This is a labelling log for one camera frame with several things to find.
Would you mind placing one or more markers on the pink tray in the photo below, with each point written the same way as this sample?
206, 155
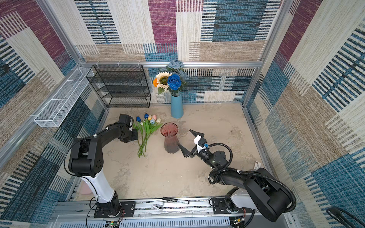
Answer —
84, 189

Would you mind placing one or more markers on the black wire mesh shelf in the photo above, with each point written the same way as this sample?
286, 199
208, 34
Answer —
120, 85

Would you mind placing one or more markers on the orange marigold flower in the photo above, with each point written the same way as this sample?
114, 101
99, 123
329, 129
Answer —
155, 82

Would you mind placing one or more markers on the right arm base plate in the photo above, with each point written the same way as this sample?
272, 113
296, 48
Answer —
223, 206

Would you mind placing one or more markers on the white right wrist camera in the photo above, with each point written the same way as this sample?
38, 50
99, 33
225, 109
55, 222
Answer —
201, 144

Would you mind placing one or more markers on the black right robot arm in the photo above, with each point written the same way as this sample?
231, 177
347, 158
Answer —
257, 190

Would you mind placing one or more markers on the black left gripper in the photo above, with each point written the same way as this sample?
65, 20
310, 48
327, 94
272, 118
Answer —
135, 136

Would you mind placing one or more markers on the small white tag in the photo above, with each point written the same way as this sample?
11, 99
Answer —
257, 165

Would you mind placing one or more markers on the black marker pen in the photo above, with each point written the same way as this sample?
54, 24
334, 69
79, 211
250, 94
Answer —
174, 200

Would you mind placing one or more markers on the light blue ceramic vase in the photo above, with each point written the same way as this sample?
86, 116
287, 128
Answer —
176, 106

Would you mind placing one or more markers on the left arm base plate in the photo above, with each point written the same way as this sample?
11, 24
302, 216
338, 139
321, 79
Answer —
124, 209

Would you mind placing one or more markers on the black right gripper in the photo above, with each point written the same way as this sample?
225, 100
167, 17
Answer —
187, 153

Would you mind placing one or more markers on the white wire mesh basket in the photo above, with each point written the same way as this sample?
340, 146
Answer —
58, 107

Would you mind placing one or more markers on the light blue tulip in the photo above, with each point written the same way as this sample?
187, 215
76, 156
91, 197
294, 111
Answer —
146, 128

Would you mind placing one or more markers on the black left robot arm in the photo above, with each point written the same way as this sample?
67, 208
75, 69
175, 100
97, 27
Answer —
86, 161

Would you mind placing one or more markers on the dark red glass vase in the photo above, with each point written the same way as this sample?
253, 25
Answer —
169, 132

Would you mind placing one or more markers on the cream white tulip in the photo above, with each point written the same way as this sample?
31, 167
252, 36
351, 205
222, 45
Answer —
158, 120

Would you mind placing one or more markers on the dusty blue rose bouquet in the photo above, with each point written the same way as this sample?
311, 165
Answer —
176, 67

